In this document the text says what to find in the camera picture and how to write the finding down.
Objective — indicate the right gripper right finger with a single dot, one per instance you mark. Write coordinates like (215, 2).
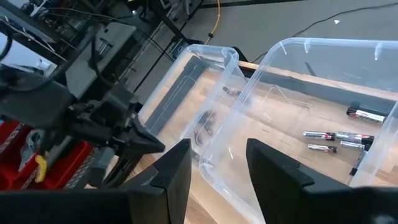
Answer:
(295, 202)

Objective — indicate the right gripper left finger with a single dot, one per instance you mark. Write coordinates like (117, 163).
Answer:
(124, 208)

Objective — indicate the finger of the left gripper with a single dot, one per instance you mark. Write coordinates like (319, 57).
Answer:
(112, 168)
(143, 141)

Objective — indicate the clear plastic bin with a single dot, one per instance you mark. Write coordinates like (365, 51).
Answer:
(248, 109)
(161, 102)

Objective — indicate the silver black battery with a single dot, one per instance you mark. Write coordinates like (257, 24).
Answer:
(321, 148)
(367, 116)
(318, 135)
(354, 137)
(354, 145)

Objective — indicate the black copper battery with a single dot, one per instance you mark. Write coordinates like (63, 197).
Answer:
(207, 123)
(231, 91)

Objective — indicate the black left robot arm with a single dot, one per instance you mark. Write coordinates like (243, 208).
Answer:
(31, 102)

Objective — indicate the red plastic crate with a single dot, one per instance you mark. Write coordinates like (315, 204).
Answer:
(66, 165)

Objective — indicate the yellow tag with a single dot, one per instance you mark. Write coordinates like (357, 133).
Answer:
(41, 169)

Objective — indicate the grey desk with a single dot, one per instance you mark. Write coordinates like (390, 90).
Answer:
(118, 40)

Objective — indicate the black aluminium table frame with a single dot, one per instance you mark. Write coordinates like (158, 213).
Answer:
(326, 90)

